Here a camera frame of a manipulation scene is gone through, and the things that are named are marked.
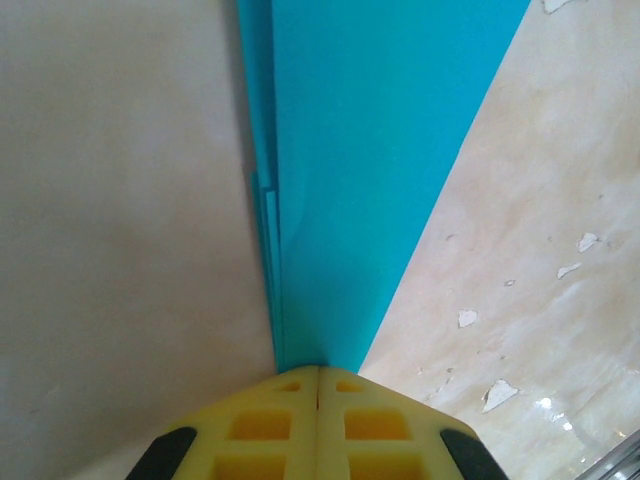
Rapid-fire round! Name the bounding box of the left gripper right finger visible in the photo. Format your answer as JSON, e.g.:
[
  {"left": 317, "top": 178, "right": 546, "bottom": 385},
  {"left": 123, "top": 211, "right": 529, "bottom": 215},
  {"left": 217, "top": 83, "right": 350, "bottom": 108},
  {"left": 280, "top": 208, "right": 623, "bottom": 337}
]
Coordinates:
[{"left": 318, "top": 365, "right": 506, "bottom": 480}]

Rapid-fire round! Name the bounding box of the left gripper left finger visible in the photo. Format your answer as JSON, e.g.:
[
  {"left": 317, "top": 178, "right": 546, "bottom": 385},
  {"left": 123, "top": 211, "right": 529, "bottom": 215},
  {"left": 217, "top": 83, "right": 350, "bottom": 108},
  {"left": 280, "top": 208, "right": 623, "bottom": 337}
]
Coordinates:
[{"left": 124, "top": 364, "right": 320, "bottom": 480}]

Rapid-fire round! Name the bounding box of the blue paper sheet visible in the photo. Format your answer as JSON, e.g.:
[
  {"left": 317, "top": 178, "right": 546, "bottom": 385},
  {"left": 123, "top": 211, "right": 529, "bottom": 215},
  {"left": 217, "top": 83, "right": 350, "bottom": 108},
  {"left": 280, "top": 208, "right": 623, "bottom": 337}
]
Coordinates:
[{"left": 234, "top": 0, "right": 532, "bottom": 376}]

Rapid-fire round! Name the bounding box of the long aluminium mounting rail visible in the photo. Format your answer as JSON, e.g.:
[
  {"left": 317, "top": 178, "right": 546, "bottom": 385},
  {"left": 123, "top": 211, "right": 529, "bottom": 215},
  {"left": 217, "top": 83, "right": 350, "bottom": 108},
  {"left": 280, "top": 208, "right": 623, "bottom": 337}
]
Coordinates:
[{"left": 582, "top": 432, "right": 640, "bottom": 480}]

